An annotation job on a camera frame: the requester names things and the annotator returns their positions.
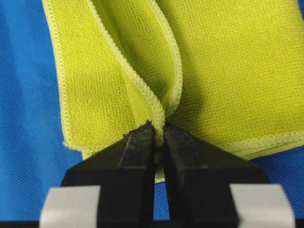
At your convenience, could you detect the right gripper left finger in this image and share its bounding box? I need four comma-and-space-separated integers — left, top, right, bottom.
39, 121, 155, 228

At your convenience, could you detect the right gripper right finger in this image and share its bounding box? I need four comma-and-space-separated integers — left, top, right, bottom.
164, 123, 296, 228

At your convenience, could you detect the yellow-green microfiber towel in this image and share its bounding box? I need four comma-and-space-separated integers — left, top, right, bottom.
41, 0, 304, 184

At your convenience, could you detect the blue table cloth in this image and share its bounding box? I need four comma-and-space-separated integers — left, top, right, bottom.
0, 0, 304, 221

